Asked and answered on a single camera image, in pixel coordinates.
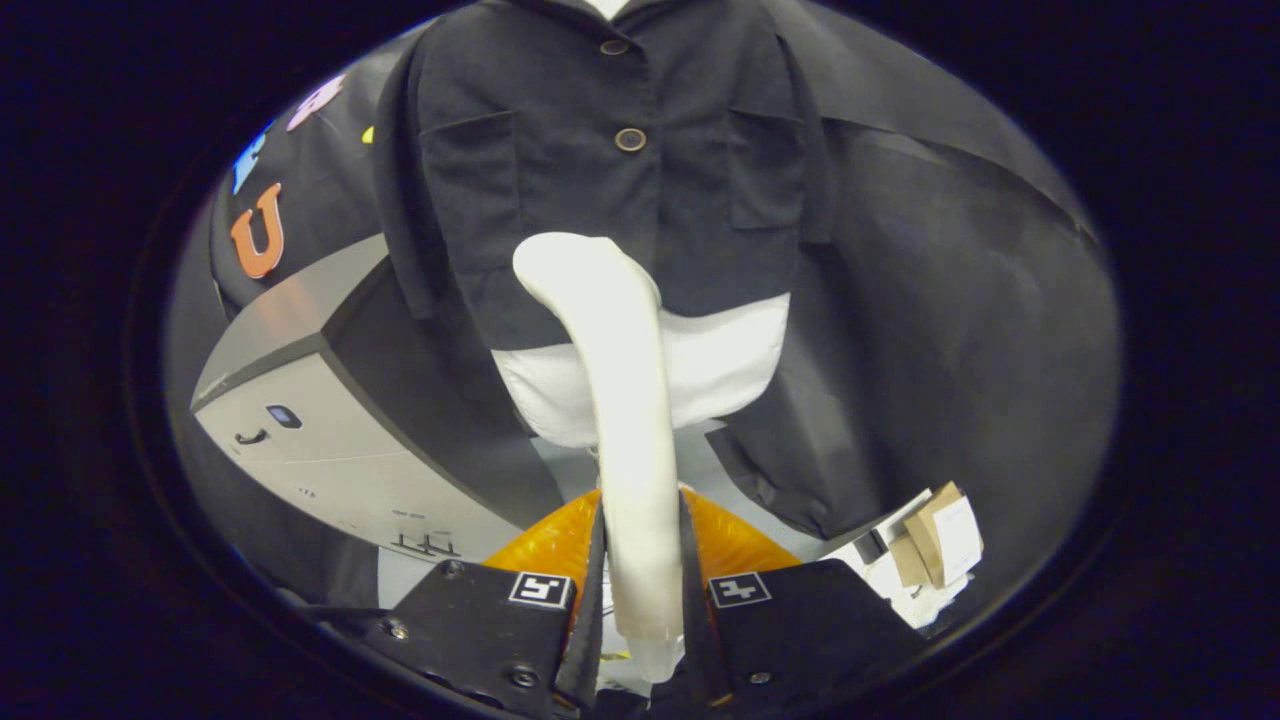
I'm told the black jacket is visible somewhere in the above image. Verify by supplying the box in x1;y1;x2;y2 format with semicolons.
372;0;839;351

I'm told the white garment steamer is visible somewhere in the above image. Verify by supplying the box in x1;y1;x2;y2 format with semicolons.
512;232;691;686

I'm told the white mannequin on stand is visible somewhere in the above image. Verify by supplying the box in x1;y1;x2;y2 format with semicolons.
490;0;791;451

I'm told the grey cabinet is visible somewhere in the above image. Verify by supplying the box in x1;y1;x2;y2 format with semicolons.
190;235;566;561

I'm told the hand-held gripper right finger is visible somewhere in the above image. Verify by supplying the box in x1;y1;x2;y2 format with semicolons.
680;488;926;713

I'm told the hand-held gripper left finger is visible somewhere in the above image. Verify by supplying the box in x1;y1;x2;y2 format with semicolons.
380;488;608;713

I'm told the black backdrop cloth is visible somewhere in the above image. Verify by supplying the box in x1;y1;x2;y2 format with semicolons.
165;0;1121;621

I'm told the white crumpled paper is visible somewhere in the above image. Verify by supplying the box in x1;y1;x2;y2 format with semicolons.
825;520;971;631

